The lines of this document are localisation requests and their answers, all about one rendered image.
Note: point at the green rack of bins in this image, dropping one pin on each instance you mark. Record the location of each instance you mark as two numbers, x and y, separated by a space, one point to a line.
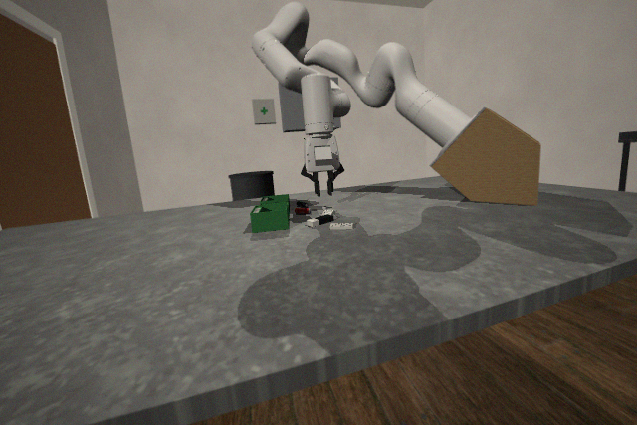
272 214

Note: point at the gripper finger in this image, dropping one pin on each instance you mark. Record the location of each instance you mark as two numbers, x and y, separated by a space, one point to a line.
333 176
313 178

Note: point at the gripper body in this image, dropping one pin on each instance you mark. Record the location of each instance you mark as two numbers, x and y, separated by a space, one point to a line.
320 140

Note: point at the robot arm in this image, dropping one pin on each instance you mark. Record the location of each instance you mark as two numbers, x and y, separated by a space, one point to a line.
281 48

